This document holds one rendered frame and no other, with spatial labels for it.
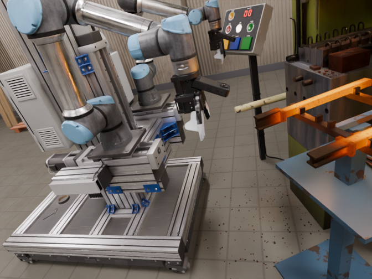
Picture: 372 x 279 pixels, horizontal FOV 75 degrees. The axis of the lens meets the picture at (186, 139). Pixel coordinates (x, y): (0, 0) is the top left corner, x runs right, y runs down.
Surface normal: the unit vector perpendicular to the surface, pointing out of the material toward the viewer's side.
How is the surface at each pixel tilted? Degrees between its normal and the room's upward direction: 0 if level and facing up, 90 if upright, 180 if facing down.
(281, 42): 90
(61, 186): 90
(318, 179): 0
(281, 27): 90
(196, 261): 0
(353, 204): 0
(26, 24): 80
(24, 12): 82
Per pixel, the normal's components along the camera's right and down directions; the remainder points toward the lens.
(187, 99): -0.20, 0.53
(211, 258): -0.24, -0.84
